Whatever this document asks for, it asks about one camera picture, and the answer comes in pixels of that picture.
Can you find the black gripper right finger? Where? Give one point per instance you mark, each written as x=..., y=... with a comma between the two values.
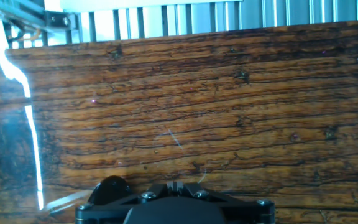
x=250, y=214

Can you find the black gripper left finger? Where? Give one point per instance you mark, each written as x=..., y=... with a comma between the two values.
x=104, y=214

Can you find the glossy brown wooden board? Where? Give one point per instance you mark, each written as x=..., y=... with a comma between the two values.
x=197, y=109

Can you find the aluminium frame bracket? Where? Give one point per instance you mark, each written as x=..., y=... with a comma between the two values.
x=57, y=20

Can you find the aluminium frame beam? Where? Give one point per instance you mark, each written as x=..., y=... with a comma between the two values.
x=11, y=7

